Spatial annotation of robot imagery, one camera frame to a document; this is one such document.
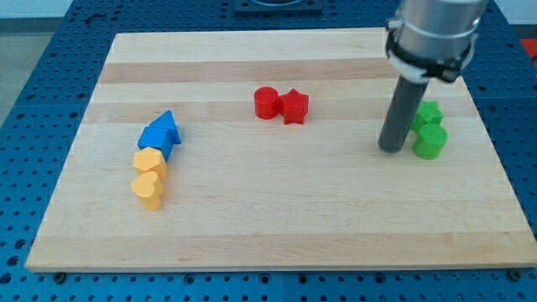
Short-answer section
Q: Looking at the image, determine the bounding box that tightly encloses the green cylinder block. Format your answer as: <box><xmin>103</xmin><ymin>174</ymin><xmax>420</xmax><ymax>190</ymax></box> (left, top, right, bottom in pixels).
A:
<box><xmin>413</xmin><ymin>123</ymin><xmax>448</xmax><ymax>160</ymax></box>

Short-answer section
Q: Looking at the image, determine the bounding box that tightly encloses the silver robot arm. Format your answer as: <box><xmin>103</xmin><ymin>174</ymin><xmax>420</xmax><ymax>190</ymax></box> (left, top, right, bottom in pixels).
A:
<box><xmin>385</xmin><ymin>0</ymin><xmax>487</xmax><ymax>84</ymax></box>

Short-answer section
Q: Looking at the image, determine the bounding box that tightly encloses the red star block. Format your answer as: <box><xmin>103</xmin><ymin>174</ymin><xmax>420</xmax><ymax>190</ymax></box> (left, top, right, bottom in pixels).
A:
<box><xmin>279</xmin><ymin>89</ymin><xmax>310</xmax><ymax>124</ymax></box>

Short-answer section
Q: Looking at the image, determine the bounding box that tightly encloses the green star block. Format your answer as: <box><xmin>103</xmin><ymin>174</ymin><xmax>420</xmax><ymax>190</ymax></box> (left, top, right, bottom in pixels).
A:
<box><xmin>410</xmin><ymin>101</ymin><xmax>444</xmax><ymax>133</ymax></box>

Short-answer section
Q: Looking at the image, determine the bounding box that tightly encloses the wooden board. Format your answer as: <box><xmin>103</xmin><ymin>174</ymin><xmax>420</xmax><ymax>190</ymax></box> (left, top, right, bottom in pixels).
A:
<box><xmin>26</xmin><ymin>28</ymin><xmax>536</xmax><ymax>273</ymax></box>

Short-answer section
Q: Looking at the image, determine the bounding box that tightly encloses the red cylinder block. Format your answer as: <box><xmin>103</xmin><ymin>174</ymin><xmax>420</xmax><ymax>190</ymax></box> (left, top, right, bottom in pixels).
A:
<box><xmin>253</xmin><ymin>86</ymin><xmax>279</xmax><ymax>120</ymax></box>

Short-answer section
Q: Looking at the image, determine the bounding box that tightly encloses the blue triangle block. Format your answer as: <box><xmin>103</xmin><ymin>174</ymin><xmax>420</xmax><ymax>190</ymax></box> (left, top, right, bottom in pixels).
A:
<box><xmin>149</xmin><ymin>111</ymin><xmax>181</xmax><ymax>144</ymax></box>

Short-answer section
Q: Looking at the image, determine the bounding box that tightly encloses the blue cube block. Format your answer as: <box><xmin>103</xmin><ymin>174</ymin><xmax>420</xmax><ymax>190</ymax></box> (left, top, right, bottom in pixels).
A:
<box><xmin>138</xmin><ymin>127</ymin><xmax>174</xmax><ymax>161</ymax></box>

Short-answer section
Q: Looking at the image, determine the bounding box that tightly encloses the yellow pentagon block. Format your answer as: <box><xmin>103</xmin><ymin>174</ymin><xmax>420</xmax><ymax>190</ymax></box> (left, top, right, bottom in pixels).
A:
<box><xmin>133</xmin><ymin>147</ymin><xmax>168</xmax><ymax>180</ymax></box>

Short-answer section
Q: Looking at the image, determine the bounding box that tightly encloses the yellow heart block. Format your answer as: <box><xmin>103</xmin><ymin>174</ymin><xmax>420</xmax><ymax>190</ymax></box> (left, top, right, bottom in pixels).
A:
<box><xmin>130</xmin><ymin>171</ymin><xmax>164</xmax><ymax>211</ymax></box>

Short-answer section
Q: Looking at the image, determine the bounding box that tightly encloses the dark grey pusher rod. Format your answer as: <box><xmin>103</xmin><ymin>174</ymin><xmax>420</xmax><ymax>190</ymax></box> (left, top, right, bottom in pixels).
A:
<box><xmin>378</xmin><ymin>76</ymin><xmax>429</xmax><ymax>153</ymax></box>

